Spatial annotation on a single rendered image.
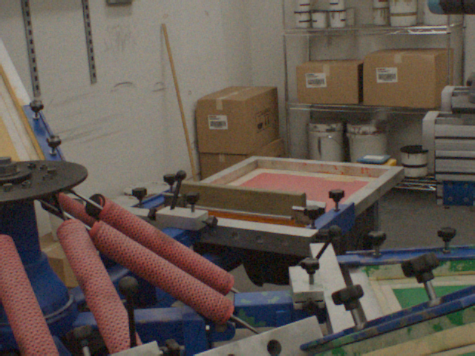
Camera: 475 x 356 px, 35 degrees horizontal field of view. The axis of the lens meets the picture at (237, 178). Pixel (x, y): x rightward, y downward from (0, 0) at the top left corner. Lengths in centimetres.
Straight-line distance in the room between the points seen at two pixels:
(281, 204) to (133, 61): 303
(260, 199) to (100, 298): 98
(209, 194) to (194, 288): 85
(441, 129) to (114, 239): 117
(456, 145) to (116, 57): 300
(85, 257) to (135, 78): 378
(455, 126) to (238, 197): 65
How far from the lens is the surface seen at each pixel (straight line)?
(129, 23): 497
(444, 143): 225
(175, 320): 147
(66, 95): 451
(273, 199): 210
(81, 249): 129
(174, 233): 188
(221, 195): 219
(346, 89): 549
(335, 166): 265
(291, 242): 182
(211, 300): 139
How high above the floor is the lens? 165
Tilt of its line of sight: 15 degrees down
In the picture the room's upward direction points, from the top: 4 degrees counter-clockwise
